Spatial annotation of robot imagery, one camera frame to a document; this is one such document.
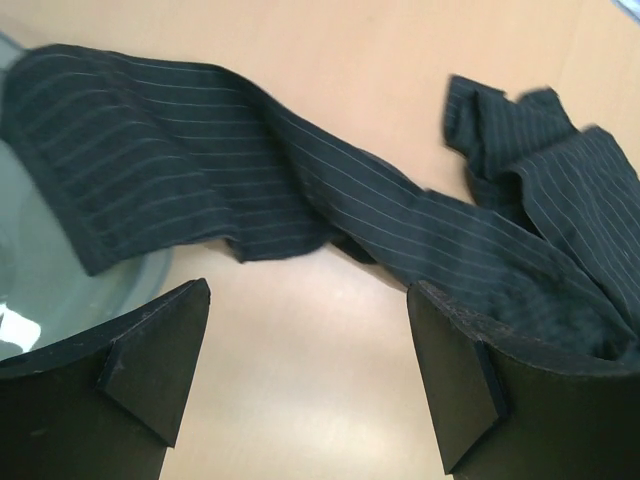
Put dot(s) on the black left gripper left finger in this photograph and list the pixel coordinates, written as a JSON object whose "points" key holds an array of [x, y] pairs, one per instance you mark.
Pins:
{"points": [[106, 403]]}

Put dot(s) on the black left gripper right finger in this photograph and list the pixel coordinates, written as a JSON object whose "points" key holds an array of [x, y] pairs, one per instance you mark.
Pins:
{"points": [[505, 406]]}

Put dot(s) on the black pinstriped long sleeve shirt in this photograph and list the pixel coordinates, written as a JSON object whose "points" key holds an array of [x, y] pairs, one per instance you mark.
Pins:
{"points": [[136, 155]]}

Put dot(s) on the clear teal plastic bin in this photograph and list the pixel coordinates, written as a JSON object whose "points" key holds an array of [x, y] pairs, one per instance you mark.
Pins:
{"points": [[46, 294]]}

